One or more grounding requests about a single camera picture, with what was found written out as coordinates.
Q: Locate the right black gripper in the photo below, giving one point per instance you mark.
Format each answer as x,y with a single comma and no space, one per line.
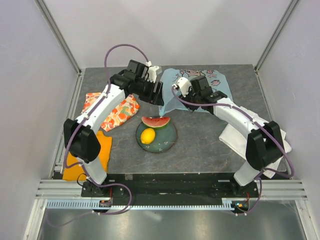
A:
192,107

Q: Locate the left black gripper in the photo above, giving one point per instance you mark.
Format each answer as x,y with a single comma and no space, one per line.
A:
156,98

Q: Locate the light blue plastic bag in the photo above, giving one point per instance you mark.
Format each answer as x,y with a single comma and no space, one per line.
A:
216,80

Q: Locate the fake watermelon slice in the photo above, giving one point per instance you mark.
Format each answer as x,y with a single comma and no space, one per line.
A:
156,122

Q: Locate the yellow fake lemon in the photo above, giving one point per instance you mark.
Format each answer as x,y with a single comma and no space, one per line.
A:
147,136

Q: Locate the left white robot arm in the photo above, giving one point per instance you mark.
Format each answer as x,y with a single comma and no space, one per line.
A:
80,134

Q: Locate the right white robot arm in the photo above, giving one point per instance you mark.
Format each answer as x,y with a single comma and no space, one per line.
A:
261,141

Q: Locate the floral orange cloth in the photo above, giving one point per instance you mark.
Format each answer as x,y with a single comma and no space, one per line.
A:
119,115

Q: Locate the blue ceramic plate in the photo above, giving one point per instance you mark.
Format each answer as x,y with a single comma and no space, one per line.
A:
164,139

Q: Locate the white towel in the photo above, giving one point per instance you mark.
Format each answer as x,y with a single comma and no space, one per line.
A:
238,143

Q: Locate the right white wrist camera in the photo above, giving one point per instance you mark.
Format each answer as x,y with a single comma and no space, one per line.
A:
184,85

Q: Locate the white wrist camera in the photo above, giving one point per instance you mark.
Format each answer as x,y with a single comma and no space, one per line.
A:
152,72
184,85

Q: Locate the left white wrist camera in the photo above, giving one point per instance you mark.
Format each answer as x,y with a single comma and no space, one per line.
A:
152,72

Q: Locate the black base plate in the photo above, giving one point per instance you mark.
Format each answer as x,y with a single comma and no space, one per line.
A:
215,185

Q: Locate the light blue cable duct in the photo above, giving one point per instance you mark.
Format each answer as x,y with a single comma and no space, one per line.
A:
90,204

